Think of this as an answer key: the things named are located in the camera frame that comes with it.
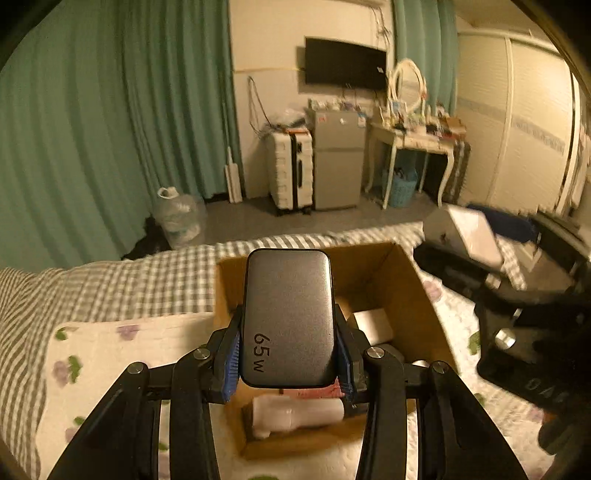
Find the white suitcase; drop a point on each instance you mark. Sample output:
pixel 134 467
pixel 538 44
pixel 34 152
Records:
pixel 290 169

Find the grey checkered bed sheet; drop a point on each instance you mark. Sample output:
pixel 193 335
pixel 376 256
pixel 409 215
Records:
pixel 49 316

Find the oval vanity mirror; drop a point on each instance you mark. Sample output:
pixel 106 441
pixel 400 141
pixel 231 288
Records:
pixel 407 87

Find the right green curtain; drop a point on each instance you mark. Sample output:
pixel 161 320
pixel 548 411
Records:
pixel 426 32

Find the large green curtain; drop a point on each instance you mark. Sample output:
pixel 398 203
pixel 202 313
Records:
pixel 102 104

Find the white dressing table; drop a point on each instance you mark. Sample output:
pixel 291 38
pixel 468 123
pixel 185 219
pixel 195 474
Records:
pixel 406 150

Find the round white container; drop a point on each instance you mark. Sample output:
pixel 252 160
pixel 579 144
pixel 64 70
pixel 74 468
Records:
pixel 421 363

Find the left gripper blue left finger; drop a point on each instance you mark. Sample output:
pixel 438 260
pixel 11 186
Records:
pixel 169 405

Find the blue laundry basket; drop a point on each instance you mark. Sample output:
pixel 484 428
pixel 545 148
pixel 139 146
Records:
pixel 403 187

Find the black power bank 65W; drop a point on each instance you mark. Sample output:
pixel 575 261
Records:
pixel 288 327

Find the white cylindrical bottle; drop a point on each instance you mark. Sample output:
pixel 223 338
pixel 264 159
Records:
pixel 284 414

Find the white folded stand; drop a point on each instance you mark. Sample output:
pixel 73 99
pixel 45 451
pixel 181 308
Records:
pixel 232 178

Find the grey mini fridge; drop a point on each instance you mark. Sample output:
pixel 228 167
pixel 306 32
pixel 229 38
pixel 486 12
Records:
pixel 339 146

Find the white louvered wardrobe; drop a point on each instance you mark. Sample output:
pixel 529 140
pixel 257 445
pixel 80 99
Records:
pixel 522 107

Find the brown cardboard box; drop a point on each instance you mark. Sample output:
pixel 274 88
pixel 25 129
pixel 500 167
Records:
pixel 365 277

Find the white charger with plug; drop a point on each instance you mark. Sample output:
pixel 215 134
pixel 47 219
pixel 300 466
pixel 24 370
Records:
pixel 465 230

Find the white floral quilt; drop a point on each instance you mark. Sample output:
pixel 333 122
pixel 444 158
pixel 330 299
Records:
pixel 138 368

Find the clear water jug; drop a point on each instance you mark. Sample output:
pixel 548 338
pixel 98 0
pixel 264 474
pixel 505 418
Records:
pixel 182 217

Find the large white charger cube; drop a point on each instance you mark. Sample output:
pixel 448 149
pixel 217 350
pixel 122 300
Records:
pixel 374 324

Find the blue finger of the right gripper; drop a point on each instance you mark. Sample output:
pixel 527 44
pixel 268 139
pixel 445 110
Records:
pixel 521 227
pixel 461 273

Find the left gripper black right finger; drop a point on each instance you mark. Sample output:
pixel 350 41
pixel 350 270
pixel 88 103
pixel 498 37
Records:
pixel 456 438

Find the black wall television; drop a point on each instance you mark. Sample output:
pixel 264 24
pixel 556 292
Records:
pixel 343 64

